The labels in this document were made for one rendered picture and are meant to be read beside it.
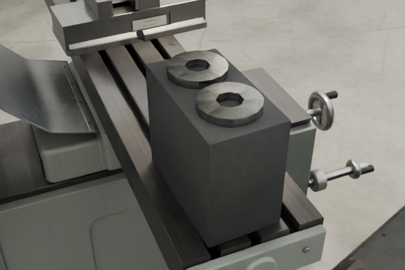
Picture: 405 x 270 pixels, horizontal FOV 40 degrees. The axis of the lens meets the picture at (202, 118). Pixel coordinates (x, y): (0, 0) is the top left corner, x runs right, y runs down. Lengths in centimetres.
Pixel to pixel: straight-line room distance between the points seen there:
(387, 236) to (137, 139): 66
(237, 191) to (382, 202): 163
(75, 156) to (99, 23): 30
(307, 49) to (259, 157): 262
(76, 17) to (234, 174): 68
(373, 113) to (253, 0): 144
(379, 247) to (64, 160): 72
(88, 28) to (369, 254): 80
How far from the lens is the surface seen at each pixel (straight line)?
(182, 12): 134
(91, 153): 120
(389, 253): 134
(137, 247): 143
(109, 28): 129
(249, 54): 323
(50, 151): 118
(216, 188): 73
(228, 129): 70
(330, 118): 158
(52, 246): 134
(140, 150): 97
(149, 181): 91
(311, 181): 155
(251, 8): 379
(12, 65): 131
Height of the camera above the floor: 155
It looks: 35 degrees down
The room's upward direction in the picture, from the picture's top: straight up
